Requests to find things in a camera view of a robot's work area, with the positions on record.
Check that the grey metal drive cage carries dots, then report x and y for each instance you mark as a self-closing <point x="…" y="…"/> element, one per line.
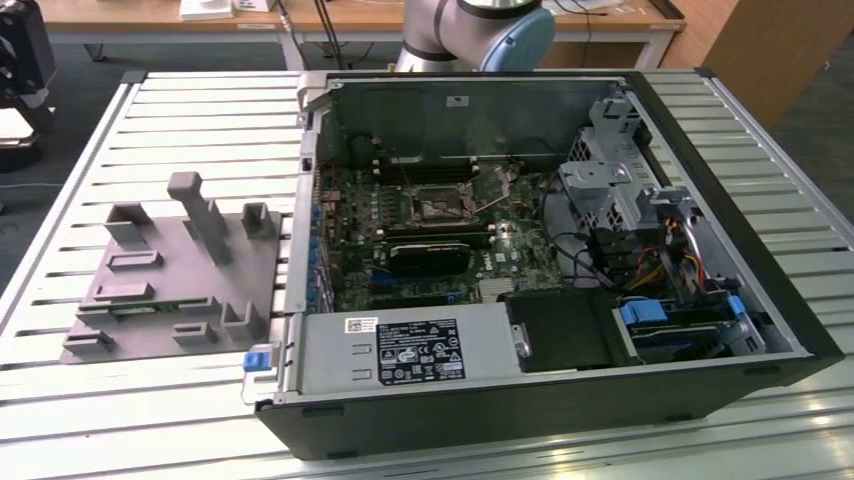
<point x="600" y="190"/>

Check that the silver power supply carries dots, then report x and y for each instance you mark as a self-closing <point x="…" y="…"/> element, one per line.
<point x="333" y="360"/>

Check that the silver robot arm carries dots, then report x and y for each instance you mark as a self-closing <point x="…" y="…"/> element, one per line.
<point x="433" y="30"/>

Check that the blue case latch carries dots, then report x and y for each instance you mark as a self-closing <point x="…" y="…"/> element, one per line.
<point x="256" y="361"/>

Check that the hard disk in blue carrier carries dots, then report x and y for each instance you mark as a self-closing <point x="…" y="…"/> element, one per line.
<point x="643" y="315"/>

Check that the black plastic shroud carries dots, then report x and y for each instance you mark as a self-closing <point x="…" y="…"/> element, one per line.
<point x="567" y="330"/>

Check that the black RAM slot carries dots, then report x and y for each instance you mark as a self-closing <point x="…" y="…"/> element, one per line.
<point x="433" y="228"/>
<point x="436" y="238"/>
<point x="427" y="167"/>
<point x="427" y="178"/>

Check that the black graphics card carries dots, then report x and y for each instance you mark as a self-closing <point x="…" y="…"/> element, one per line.
<point x="427" y="259"/>

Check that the CPU socket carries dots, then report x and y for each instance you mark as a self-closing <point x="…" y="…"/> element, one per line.
<point x="436" y="202"/>

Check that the small blue clip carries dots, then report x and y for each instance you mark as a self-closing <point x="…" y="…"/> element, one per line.
<point x="736" y="306"/>

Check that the green RAM stick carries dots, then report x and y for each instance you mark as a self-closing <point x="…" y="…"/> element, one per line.
<point x="140" y="308"/>

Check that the green motherboard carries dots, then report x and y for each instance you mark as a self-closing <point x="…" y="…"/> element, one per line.
<point x="520" y="250"/>

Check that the grey plastic parts rack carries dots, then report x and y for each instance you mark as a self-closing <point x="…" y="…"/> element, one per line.
<point x="180" y="280"/>

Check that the small white case sticker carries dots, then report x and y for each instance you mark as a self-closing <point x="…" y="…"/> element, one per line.
<point x="456" y="100"/>

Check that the small silver heat sink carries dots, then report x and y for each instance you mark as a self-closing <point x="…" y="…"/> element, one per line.
<point x="499" y="288"/>

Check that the white box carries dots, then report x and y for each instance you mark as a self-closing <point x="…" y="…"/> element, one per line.
<point x="207" y="9"/>

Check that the wooden cabinet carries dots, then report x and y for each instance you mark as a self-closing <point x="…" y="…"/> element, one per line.
<point x="767" y="50"/>

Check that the black open PC case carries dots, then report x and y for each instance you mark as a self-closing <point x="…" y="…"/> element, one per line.
<point x="467" y="425"/>

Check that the white papers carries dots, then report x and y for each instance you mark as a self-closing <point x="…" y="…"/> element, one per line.
<point x="600" y="5"/>

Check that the black power supply label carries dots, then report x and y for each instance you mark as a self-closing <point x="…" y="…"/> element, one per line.
<point x="420" y="350"/>

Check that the wooden desk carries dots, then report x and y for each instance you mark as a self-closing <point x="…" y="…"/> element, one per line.
<point x="360" y="17"/>

